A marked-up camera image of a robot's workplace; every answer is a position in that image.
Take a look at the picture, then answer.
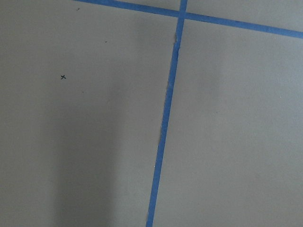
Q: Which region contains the long blue tape strip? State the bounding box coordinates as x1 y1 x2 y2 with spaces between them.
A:
145 0 187 227

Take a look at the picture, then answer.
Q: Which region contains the crossing blue tape strip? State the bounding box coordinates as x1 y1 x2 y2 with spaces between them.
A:
84 0 303 39

